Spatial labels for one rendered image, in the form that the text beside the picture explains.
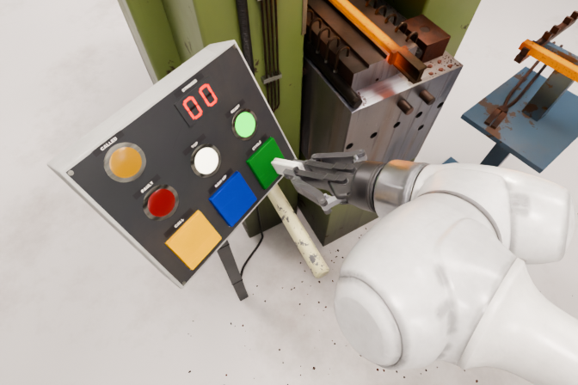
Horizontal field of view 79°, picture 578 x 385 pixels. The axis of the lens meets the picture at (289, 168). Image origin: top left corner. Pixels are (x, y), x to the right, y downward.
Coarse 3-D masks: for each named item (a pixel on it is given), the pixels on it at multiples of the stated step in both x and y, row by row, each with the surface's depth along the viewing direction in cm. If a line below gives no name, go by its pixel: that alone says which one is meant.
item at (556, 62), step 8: (528, 40) 101; (520, 48) 102; (536, 48) 99; (544, 48) 99; (536, 56) 100; (544, 56) 98; (552, 56) 98; (552, 64) 98; (560, 64) 96; (568, 64) 96; (560, 72) 97; (568, 72) 95; (576, 72) 94; (576, 80) 95
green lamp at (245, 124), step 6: (240, 114) 63; (246, 114) 64; (240, 120) 63; (246, 120) 64; (252, 120) 65; (240, 126) 63; (246, 126) 64; (252, 126) 65; (240, 132) 63; (246, 132) 64
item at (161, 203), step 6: (156, 192) 54; (162, 192) 55; (168, 192) 55; (150, 198) 54; (156, 198) 54; (162, 198) 55; (168, 198) 55; (174, 198) 56; (150, 204) 54; (156, 204) 54; (162, 204) 55; (168, 204) 56; (174, 204) 56; (150, 210) 54; (156, 210) 54; (162, 210) 55; (168, 210) 56; (156, 216) 55; (162, 216) 55
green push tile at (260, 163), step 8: (264, 144) 68; (272, 144) 69; (256, 152) 67; (264, 152) 67; (272, 152) 69; (280, 152) 70; (248, 160) 66; (256, 160) 66; (264, 160) 68; (272, 160) 69; (256, 168) 67; (264, 168) 68; (272, 168) 70; (256, 176) 67; (264, 176) 68; (272, 176) 70; (264, 184) 69
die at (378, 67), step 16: (320, 0) 104; (352, 0) 104; (320, 16) 100; (336, 16) 99; (368, 16) 99; (336, 32) 96; (352, 32) 96; (384, 32) 94; (400, 32) 95; (320, 48) 98; (336, 48) 93; (352, 48) 92; (368, 48) 92; (416, 48) 93; (352, 64) 90; (368, 64) 88; (384, 64) 91; (352, 80) 90; (368, 80) 93
